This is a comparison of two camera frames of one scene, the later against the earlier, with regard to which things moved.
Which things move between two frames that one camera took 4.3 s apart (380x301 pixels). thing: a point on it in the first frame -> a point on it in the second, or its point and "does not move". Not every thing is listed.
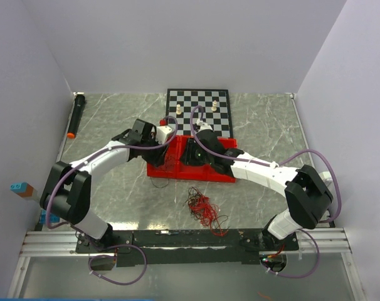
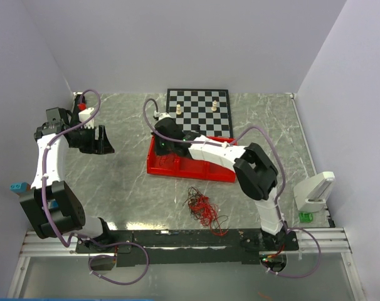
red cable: [202, 205] does not move
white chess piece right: [214, 104] does not move
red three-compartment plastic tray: [174, 167] does not move
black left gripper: [156, 160] -> [101, 146]
